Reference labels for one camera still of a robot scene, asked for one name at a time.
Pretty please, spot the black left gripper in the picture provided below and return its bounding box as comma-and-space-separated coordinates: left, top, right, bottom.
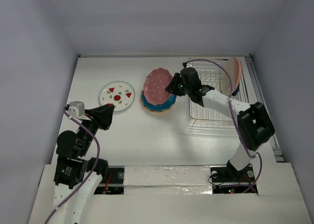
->
78, 103, 115, 154

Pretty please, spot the blue dotted plate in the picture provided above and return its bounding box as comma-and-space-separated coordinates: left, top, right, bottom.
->
141, 92, 177, 112

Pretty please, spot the maroon dotted plate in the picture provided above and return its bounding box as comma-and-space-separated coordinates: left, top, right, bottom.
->
143, 68, 173, 106

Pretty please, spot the white watermelon pattern plate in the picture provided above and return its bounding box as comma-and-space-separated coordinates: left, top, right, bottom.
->
99, 81, 135, 114

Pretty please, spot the pink plate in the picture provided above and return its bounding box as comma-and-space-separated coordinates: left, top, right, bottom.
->
220, 57, 242, 96

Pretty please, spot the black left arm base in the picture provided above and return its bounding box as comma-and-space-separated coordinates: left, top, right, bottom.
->
94, 167, 125, 195

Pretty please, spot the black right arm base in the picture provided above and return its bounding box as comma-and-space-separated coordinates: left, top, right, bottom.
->
209, 166, 255, 185

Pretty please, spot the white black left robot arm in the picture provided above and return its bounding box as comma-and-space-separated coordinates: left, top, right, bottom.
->
45, 101, 115, 224

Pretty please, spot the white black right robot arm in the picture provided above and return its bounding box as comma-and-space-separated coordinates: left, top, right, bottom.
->
165, 67, 275, 181

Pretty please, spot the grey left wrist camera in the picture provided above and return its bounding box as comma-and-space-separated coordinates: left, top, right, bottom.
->
66, 101, 85, 118

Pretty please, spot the clear wire dish rack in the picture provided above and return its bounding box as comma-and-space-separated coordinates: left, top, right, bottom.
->
188, 57, 257, 130

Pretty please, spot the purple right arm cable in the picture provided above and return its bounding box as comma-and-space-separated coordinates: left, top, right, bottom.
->
183, 58, 262, 194

